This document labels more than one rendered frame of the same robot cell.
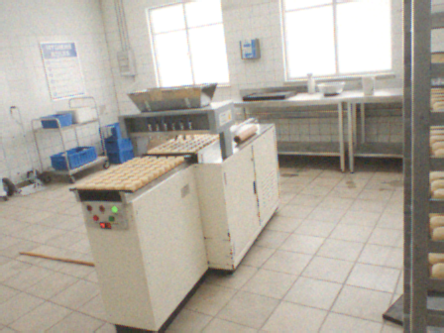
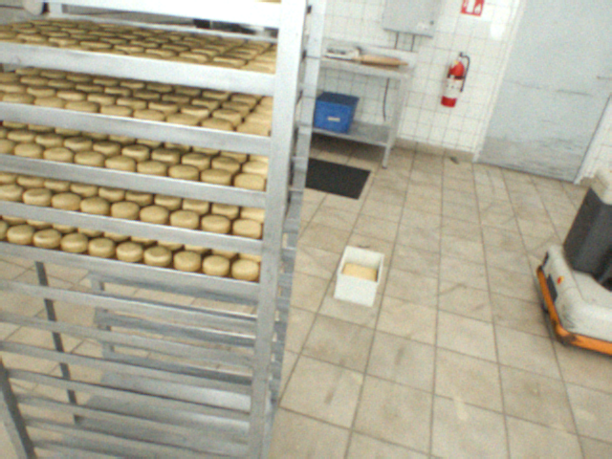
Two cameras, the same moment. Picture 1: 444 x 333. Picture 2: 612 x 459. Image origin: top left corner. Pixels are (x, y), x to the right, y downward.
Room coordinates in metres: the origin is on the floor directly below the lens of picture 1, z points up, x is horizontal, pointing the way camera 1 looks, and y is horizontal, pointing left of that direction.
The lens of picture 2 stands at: (1.75, -0.72, 1.45)
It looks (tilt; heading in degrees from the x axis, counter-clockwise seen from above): 30 degrees down; 160
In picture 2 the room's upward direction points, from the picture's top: 8 degrees clockwise
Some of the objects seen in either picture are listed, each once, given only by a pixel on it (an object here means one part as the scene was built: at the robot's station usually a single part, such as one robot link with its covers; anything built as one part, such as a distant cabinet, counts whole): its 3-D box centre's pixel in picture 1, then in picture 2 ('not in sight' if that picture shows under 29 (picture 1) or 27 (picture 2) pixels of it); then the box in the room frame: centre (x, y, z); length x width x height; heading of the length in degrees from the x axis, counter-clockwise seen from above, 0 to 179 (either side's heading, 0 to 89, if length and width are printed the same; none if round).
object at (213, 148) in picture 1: (233, 136); not in sight; (3.11, -0.09, 0.88); 1.28 x 0.01 x 0.07; 156
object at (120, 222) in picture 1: (105, 215); not in sight; (1.96, 0.64, 0.77); 0.24 x 0.04 x 0.14; 66
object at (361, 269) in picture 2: not in sight; (359, 275); (0.01, 0.28, 0.08); 0.30 x 0.22 x 0.16; 149
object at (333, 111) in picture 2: not in sight; (336, 111); (-2.28, 0.94, 0.36); 0.47 x 0.38 x 0.26; 149
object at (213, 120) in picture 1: (178, 133); not in sight; (2.75, 0.29, 1.01); 0.72 x 0.33 x 0.34; 66
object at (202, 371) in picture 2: not in sight; (188, 370); (0.66, -0.67, 0.24); 0.64 x 0.03 x 0.03; 67
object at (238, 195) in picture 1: (216, 190); not in sight; (3.19, 0.10, 0.42); 1.28 x 0.72 x 0.84; 156
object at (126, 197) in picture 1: (207, 148); not in sight; (2.80, 0.11, 0.87); 2.01 x 0.03 x 0.07; 156
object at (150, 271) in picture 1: (153, 240); not in sight; (2.29, 0.49, 0.45); 0.70 x 0.34 x 0.90; 156
